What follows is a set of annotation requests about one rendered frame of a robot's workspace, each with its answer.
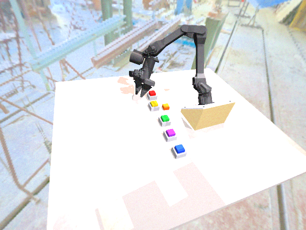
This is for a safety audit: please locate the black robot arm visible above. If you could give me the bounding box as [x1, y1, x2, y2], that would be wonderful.
[129, 24, 215, 105]

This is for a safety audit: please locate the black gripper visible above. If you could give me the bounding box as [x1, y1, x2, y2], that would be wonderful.
[133, 66, 156, 98]

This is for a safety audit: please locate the blue button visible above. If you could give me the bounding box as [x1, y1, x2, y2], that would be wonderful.
[171, 144, 187, 159]

